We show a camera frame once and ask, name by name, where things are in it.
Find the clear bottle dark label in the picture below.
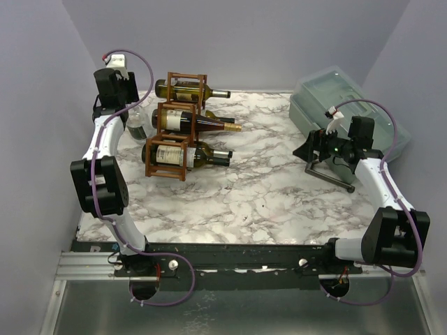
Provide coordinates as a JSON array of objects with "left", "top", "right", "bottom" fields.
[{"left": 126, "top": 107, "right": 148, "bottom": 141}]

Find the green bottle white label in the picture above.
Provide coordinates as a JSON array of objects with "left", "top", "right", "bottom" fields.
[{"left": 149, "top": 144, "right": 230, "bottom": 168}]

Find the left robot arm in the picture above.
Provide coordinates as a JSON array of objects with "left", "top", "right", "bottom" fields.
[{"left": 70, "top": 68, "right": 155, "bottom": 276}]

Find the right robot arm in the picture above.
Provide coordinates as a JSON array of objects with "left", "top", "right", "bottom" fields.
[{"left": 293, "top": 117, "right": 430, "bottom": 274}]

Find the dark bottle gold foil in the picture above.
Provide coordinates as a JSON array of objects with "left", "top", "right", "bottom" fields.
[{"left": 160, "top": 109, "right": 242, "bottom": 133}]

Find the green bottle behind rack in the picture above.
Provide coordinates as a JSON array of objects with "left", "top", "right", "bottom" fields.
[{"left": 155, "top": 79, "right": 231, "bottom": 102}]

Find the brown wooden wine rack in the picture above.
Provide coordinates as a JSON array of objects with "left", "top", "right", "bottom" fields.
[{"left": 145, "top": 72, "right": 207, "bottom": 181}]

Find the dark metal crank tool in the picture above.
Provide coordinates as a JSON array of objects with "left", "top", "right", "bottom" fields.
[{"left": 305, "top": 159, "right": 356, "bottom": 193}]

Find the translucent green plastic toolbox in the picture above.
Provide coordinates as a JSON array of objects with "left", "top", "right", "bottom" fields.
[{"left": 288, "top": 64, "right": 413, "bottom": 184}]

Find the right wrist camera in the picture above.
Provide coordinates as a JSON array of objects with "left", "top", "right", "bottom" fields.
[{"left": 325, "top": 106, "right": 344, "bottom": 135}]

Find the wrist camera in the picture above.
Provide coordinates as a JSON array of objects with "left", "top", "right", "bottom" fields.
[
  {"left": 103, "top": 54, "right": 129, "bottom": 80},
  {"left": 325, "top": 106, "right": 344, "bottom": 135}
]

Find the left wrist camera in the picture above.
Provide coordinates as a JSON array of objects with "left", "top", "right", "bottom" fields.
[{"left": 103, "top": 54, "right": 129, "bottom": 80}]

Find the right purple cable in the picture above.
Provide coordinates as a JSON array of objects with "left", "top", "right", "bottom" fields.
[{"left": 326, "top": 99, "right": 423, "bottom": 306}]

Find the purple cable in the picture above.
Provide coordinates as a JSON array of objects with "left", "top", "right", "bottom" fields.
[
  {"left": 326, "top": 99, "right": 423, "bottom": 306},
  {"left": 90, "top": 50, "right": 196, "bottom": 308}
]

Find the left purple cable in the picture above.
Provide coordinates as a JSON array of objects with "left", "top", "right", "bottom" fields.
[{"left": 90, "top": 50, "right": 196, "bottom": 308}]

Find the black front mounting rail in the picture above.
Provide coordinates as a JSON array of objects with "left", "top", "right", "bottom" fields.
[{"left": 57, "top": 241, "right": 362, "bottom": 292}]

